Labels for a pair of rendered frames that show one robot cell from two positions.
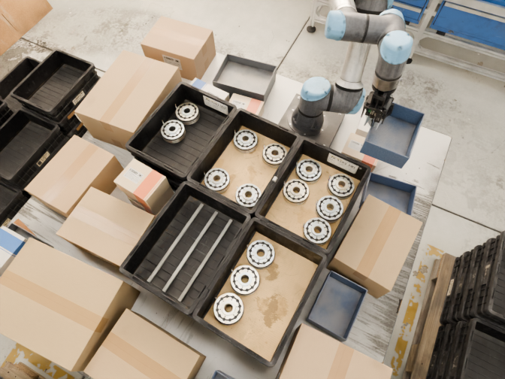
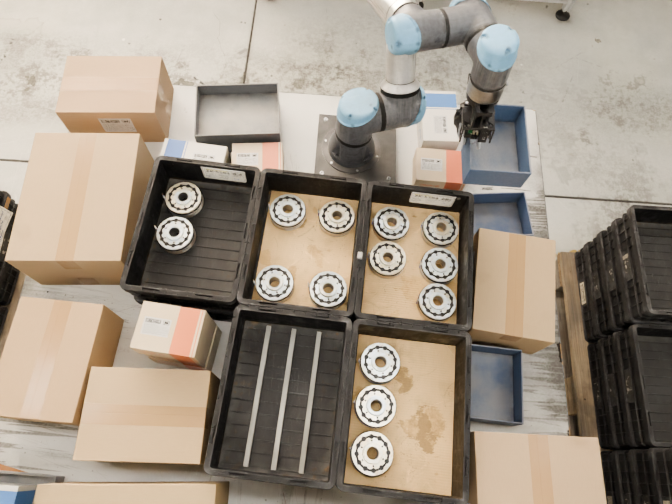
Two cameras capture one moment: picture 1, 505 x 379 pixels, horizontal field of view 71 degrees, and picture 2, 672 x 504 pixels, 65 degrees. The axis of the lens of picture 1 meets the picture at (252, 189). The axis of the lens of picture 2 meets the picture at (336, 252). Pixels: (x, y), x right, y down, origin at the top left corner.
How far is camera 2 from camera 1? 0.33 m
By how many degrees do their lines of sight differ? 13
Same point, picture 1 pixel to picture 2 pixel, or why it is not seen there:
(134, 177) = (159, 328)
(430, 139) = not seen: hidden behind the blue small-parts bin
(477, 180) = (559, 142)
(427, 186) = (532, 185)
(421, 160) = not seen: hidden behind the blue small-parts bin
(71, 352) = not seen: outside the picture
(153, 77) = (108, 163)
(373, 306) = (532, 365)
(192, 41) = (137, 84)
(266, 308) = (417, 430)
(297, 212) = (399, 286)
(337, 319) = (497, 402)
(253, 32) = (186, 23)
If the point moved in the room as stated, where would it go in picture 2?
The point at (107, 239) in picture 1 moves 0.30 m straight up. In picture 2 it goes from (157, 434) to (112, 425)
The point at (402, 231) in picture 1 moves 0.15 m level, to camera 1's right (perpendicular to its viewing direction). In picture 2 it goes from (537, 261) to (581, 240)
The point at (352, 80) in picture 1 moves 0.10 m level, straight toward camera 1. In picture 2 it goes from (405, 82) to (408, 111)
